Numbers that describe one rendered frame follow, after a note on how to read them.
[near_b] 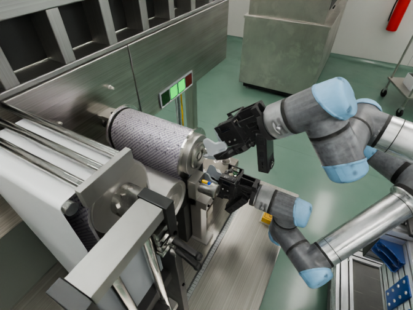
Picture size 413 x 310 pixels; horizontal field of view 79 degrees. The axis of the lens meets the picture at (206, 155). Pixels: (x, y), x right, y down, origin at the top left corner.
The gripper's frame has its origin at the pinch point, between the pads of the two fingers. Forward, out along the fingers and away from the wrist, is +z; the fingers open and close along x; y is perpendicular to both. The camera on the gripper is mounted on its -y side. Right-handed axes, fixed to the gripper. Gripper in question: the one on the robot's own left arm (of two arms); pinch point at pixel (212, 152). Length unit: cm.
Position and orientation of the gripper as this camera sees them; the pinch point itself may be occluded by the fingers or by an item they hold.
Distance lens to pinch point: 68.2
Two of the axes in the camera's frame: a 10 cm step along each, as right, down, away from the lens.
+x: -4.8, 5.9, -6.5
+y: -5.6, -7.7, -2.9
